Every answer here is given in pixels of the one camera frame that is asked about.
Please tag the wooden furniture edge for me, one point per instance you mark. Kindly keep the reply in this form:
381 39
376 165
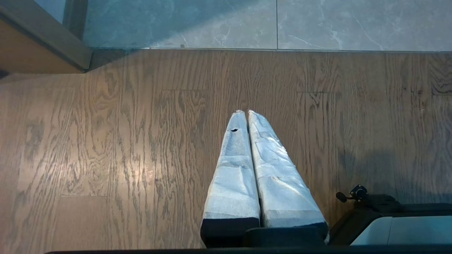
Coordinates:
39 38

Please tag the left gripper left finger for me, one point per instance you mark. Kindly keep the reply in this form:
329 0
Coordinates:
231 183

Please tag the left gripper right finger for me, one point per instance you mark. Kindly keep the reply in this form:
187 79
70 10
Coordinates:
282 190

